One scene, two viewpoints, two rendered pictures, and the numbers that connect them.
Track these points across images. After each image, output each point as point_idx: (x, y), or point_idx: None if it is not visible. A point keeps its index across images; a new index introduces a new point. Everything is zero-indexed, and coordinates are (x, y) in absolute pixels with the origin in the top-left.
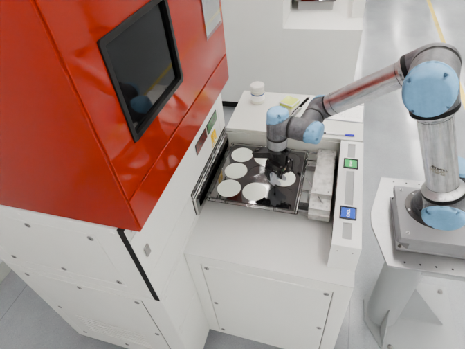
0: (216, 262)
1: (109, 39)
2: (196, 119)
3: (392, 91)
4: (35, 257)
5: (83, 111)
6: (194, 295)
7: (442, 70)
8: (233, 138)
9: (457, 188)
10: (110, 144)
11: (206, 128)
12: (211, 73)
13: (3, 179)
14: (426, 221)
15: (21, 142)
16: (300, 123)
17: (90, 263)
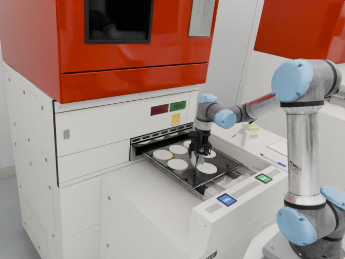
0: (115, 192)
1: None
2: (153, 79)
3: None
4: (21, 126)
5: None
6: (95, 225)
7: (300, 61)
8: None
9: (311, 197)
10: (64, 27)
11: (170, 105)
12: (184, 62)
13: (24, 50)
14: (278, 224)
15: (34, 19)
16: (217, 107)
17: (38, 135)
